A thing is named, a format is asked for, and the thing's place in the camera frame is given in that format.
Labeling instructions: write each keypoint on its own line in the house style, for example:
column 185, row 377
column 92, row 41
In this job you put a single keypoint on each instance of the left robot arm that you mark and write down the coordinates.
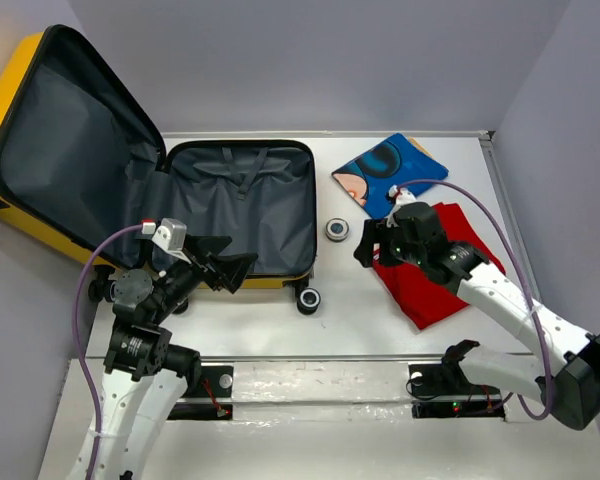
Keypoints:
column 144, row 373

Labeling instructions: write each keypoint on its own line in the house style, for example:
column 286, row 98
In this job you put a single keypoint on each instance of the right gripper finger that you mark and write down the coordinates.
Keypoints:
column 374, row 232
column 366, row 252

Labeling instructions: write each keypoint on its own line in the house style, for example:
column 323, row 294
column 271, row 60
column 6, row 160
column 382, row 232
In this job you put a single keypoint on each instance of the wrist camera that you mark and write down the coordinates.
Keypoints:
column 169, row 237
column 398, row 197

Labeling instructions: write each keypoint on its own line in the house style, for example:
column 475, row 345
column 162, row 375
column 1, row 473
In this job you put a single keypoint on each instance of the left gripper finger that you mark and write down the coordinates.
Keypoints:
column 229, row 272
column 201, row 247

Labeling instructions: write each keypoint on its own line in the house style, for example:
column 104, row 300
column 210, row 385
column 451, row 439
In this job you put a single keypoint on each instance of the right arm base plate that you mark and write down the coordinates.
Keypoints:
column 438, row 394

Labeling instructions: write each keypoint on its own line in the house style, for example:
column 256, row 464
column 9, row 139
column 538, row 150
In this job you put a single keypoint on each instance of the yellow hard-shell suitcase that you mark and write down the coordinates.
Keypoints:
column 80, row 161

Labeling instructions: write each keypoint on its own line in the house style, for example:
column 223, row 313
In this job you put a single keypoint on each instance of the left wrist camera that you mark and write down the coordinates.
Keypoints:
column 169, row 237

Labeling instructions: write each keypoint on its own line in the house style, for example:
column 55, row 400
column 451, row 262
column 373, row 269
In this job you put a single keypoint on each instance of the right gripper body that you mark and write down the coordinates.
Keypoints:
column 395, row 249

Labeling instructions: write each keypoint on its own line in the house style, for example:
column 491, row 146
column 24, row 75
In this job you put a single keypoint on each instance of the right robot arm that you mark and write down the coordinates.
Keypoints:
column 563, row 369

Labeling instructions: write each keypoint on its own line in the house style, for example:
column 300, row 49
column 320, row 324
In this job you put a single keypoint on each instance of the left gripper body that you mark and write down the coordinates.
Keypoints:
column 180, row 279

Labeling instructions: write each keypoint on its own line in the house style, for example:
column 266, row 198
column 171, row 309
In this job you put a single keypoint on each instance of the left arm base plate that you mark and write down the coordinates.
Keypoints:
column 210, row 400

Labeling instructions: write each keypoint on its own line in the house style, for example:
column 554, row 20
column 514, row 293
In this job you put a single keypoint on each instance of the aluminium table rail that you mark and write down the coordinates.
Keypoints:
column 507, row 212

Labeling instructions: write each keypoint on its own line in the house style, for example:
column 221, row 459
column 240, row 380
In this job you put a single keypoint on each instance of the red shirt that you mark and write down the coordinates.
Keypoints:
column 423, row 302

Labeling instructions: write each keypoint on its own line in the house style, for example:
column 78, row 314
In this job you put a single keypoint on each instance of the blue cartoon print shirt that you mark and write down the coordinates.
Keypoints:
column 394, row 161

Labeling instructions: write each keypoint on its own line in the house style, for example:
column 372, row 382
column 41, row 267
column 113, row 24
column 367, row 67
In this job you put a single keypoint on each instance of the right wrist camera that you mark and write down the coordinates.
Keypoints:
column 398, row 197

